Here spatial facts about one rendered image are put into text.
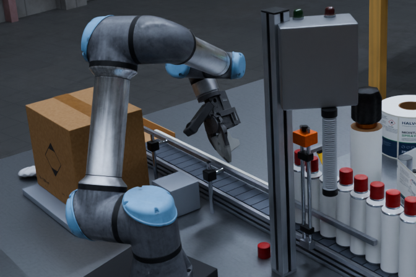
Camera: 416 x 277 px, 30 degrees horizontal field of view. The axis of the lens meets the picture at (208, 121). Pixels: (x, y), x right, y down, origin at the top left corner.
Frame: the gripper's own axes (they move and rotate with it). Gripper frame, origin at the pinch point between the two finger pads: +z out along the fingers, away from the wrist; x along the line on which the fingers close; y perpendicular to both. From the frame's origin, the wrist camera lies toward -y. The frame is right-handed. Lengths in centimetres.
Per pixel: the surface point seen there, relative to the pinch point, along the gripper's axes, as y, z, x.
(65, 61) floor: 155, -138, 432
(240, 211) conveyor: -5.3, 15.4, -5.5
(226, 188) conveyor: -2.1, 8.0, 2.3
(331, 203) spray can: -0.6, 20.2, -39.5
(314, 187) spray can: -1.6, 15.2, -36.7
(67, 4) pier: 255, -239, 594
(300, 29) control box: -14, -19, -68
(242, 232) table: -9.6, 20.8, -9.7
